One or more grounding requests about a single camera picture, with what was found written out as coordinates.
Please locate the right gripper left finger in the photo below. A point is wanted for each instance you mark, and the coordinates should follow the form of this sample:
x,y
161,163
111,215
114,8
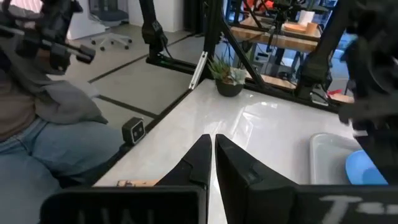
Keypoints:
x,y
196,165

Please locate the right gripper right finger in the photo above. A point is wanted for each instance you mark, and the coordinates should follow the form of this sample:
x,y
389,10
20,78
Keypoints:
x,y
242,180

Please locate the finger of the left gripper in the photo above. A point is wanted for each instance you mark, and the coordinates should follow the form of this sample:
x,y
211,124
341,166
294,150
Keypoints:
x,y
381,155

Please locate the blue bowl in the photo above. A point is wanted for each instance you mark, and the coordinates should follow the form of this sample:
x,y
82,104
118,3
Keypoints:
x,y
362,169

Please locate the black background robot arm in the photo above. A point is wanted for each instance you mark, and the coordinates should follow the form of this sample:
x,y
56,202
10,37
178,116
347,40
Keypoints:
x,y
154,28

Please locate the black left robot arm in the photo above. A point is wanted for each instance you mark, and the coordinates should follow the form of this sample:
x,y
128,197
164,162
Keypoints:
x,y
317,65

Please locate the red flat strip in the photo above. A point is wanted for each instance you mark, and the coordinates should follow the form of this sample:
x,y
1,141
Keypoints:
x,y
334,92

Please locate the potted succulent plant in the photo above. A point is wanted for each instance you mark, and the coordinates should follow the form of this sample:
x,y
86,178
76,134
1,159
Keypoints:
x,y
228,79

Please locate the white paper roll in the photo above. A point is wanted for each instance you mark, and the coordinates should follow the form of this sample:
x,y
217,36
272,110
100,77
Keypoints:
x,y
306,18

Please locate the wooden workbench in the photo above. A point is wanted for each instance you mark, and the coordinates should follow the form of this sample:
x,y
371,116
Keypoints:
x,y
273,37

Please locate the person seated beside table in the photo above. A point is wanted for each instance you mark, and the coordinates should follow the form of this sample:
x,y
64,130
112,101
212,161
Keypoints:
x,y
40,130

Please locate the grey office chair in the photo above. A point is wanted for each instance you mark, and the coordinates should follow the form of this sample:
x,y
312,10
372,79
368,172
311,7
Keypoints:
x,y
109,21

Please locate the small black table-level camera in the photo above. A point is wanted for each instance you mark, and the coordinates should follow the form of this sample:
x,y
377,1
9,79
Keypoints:
x,y
133,130

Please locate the white metal bracket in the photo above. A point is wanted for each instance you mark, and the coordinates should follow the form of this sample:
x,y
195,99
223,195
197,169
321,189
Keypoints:
x,y
198,70

